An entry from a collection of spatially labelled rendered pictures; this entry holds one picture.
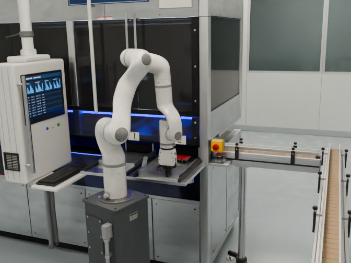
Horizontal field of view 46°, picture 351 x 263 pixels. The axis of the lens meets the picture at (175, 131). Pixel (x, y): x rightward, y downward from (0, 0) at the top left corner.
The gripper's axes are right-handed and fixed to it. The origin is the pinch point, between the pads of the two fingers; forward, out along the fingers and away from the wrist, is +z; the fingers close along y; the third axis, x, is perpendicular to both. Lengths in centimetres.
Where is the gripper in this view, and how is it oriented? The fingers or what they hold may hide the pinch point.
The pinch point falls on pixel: (167, 173)
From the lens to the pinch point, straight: 237.5
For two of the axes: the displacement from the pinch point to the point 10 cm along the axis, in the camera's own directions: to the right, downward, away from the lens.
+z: 0.2, 9.7, 2.3
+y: -9.3, -0.7, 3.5
